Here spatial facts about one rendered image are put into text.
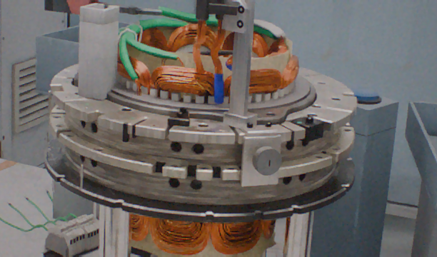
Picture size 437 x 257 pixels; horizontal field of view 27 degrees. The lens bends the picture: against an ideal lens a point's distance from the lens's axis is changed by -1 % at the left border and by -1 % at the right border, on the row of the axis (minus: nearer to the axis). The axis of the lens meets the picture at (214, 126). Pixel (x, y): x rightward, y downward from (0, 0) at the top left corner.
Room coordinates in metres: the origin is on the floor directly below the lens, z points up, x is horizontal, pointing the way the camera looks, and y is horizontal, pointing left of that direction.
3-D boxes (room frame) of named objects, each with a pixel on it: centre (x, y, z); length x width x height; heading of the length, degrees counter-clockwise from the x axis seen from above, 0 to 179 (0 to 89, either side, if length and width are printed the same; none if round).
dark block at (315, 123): (0.85, -0.09, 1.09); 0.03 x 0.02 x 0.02; 139
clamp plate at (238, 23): (0.82, -0.01, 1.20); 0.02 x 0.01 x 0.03; 54
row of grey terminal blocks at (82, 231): (1.20, 0.18, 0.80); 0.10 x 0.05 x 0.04; 141
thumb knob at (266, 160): (0.78, -0.05, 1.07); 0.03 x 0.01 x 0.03; 110
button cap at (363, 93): (1.17, -0.19, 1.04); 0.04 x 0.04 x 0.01
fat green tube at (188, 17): (1.02, 0.00, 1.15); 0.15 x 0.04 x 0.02; 62
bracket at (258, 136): (0.80, -0.04, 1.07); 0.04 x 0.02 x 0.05; 110
